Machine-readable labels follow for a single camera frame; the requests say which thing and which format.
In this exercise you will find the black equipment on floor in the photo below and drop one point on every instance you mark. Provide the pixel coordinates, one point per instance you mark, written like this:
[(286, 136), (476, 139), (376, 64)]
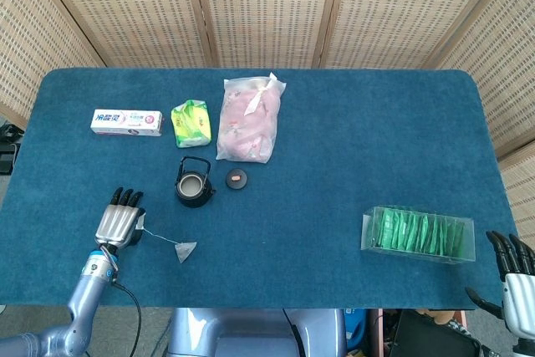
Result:
[(8, 152)]

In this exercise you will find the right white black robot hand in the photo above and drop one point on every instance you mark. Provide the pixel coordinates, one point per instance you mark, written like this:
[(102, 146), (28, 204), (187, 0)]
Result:
[(518, 290)]

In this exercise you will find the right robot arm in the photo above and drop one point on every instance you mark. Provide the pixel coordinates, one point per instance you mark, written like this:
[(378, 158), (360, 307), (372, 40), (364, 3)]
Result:
[(524, 349)]

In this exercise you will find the white toothpaste box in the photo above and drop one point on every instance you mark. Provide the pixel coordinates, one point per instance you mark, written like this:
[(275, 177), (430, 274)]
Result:
[(125, 123)]

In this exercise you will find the blue-grey robot torso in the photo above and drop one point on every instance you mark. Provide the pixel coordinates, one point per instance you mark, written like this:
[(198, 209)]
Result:
[(251, 332)]

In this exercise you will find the yellow green tissue pack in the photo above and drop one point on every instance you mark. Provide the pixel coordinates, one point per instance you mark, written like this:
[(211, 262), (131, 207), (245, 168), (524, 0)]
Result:
[(191, 125)]

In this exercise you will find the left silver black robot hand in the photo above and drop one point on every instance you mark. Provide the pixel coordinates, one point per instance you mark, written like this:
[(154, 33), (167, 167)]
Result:
[(117, 223)]

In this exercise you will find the black teapot lid orange knob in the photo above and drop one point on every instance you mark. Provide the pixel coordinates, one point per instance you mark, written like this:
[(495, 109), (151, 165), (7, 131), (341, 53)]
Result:
[(237, 183)]

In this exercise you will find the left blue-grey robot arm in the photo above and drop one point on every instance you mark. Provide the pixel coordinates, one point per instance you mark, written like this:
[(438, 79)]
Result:
[(83, 290)]

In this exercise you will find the pink cloth in clear bag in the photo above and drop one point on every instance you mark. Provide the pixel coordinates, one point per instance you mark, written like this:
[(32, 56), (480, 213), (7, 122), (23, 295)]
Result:
[(248, 123)]

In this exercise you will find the grey pyramid tea bag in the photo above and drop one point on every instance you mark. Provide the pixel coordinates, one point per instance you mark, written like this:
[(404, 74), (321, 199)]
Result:
[(184, 251)]

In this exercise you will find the blue box on floor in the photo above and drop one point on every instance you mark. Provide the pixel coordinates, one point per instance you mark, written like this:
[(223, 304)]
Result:
[(355, 327)]

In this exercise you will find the woven rattan folding screen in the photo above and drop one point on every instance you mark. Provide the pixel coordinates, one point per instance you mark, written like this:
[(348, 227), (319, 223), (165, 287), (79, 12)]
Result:
[(267, 10)]

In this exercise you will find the blue table cloth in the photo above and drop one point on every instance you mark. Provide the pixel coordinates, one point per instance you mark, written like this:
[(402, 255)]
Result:
[(313, 206)]

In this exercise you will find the black case on floor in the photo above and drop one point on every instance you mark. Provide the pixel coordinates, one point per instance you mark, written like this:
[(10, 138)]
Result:
[(430, 336)]

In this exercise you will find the clear box of green sachets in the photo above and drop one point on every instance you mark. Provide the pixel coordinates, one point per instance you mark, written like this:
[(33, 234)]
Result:
[(418, 233)]

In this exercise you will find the black cast iron teapot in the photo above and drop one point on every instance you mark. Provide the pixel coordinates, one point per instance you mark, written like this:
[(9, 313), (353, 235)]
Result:
[(186, 201)]

